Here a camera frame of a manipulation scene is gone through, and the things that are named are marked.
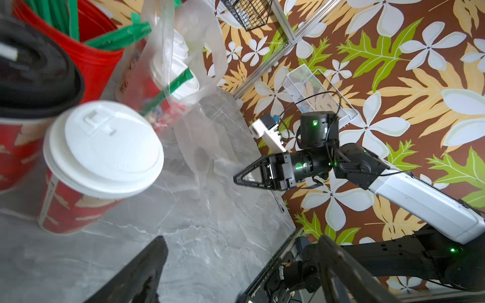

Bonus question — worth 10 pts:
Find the green wrapped straws bundle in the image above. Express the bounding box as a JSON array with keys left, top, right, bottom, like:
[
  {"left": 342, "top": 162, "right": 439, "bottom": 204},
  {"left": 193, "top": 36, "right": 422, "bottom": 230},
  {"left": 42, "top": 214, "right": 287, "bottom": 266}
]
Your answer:
[{"left": 22, "top": 1, "right": 152, "bottom": 53}]

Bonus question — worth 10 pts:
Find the green straw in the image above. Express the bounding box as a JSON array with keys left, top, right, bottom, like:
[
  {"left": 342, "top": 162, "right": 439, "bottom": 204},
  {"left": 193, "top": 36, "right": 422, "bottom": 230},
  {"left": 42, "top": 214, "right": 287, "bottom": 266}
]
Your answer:
[{"left": 140, "top": 68, "right": 194, "bottom": 116}]

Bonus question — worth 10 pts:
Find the white lid cup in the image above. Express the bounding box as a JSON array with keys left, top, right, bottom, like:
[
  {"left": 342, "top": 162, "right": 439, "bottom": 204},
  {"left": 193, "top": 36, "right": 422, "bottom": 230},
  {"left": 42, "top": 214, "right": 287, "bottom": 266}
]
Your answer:
[
  {"left": 115, "top": 30, "right": 199, "bottom": 130},
  {"left": 38, "top": 101, "right": 164, "bottom": 234}
]

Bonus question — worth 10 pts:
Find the white wire basket right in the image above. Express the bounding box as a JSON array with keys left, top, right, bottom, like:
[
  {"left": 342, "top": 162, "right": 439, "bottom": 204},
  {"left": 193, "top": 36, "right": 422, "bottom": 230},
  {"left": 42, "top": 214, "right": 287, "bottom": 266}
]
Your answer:
[{"left": 282, "top": 64, "right": 360, "bottom": 129}]

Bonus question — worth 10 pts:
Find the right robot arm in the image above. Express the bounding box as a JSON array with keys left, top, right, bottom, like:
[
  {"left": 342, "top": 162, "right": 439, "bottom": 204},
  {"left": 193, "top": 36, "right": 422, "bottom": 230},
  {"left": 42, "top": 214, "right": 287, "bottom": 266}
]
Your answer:
[{"left": 234, "top": 111, "right": 484, "bottom": 302}]

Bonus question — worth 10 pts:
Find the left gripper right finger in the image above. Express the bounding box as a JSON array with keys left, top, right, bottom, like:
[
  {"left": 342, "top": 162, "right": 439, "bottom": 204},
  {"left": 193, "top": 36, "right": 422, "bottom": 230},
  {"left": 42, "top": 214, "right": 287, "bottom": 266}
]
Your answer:
[{"left": 317, "top": 236, "right": 400, "bottom": 302}]

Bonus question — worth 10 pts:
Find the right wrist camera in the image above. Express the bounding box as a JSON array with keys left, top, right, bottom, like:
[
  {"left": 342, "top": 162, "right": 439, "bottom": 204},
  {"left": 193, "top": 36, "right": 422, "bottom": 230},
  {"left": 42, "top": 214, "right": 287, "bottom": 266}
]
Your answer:
[{"left": 249, "top": 114, "right": 287, "bottom": 154}]

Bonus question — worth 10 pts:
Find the clear plastic carrier bag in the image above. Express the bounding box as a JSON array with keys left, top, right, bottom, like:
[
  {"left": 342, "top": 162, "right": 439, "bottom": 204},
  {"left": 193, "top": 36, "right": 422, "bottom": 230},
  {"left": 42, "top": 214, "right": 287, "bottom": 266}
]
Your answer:
[{"left": 90, "top": 1, "right": 228, "bottom": 198}]

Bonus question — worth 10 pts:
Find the red straw holder cup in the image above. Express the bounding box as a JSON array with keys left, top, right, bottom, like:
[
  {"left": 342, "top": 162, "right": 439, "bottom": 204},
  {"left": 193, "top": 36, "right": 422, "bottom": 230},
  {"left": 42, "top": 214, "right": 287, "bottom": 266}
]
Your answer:
[{"left": 13, "top": 1, "right": 124, "bottom": 103}]

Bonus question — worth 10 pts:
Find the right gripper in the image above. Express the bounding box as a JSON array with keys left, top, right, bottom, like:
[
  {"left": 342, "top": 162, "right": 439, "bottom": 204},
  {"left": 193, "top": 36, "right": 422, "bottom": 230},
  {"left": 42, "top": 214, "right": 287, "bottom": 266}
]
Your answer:
[{"left": 233, "top": 111, "right": 338, "bottom": 191}]

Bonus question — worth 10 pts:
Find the black wire basket centre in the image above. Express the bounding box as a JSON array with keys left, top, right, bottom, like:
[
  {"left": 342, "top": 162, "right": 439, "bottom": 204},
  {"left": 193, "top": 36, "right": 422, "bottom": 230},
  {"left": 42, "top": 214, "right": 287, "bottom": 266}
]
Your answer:
[{"left": 222, "top": 0, "right": 273, "bottom": 32}]

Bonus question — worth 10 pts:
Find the black lid red cup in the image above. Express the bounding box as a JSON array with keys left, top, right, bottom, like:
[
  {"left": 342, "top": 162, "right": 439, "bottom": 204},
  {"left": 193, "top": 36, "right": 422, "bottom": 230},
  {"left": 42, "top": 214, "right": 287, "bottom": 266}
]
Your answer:
[{"left": 1, "top": 15, "right": 85, "bottom": 192}]

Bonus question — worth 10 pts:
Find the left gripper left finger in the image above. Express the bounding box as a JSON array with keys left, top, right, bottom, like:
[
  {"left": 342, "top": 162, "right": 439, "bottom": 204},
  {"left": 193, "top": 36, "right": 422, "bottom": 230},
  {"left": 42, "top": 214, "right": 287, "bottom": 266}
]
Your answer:
[{"left": 86, "top": 236, "right": 169, "bottom": 302}]

